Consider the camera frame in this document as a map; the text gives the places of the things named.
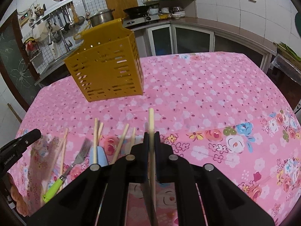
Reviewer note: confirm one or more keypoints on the hanging utensil rack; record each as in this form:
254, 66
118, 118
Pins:
59, 19

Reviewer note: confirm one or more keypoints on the steel sink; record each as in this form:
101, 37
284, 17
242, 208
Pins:
54, 65

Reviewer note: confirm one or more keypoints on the side table with vegetables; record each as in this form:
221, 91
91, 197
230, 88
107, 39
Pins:
287, 61

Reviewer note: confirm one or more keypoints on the wooden chopstick long diagonal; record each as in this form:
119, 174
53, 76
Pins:
121, 140

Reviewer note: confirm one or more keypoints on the green handled fork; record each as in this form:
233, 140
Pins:
85, 148

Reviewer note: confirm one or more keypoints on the person's left hand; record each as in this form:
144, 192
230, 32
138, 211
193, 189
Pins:
21, 205

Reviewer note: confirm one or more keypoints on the kitchen counter cabinets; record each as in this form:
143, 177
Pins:
195, 35

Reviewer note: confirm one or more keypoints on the light blue spatula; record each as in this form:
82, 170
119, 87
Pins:
101, 156

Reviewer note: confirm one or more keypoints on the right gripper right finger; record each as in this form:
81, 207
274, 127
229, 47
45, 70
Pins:
204, 195

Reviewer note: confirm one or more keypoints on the steel cooking pot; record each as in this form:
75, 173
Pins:
101, 17

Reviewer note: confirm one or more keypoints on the yellow perforated utensil holder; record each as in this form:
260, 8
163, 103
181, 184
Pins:
107, 64

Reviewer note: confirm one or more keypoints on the gas stove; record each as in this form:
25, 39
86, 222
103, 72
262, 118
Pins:
142, 20

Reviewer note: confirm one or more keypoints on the pink floral tablecloth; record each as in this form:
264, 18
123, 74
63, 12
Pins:
217, 108

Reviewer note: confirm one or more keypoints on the black wok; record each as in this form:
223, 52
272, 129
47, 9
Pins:
137, 12

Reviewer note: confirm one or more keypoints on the green round wall board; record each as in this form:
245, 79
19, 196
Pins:
297, 21

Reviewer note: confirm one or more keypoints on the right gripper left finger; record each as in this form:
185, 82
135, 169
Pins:
99, 195

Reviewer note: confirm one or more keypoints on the wooden chopstick diagonal centre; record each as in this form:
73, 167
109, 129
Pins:
99, 133

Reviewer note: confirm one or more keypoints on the dark wooden door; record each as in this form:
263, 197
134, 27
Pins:
17, 71

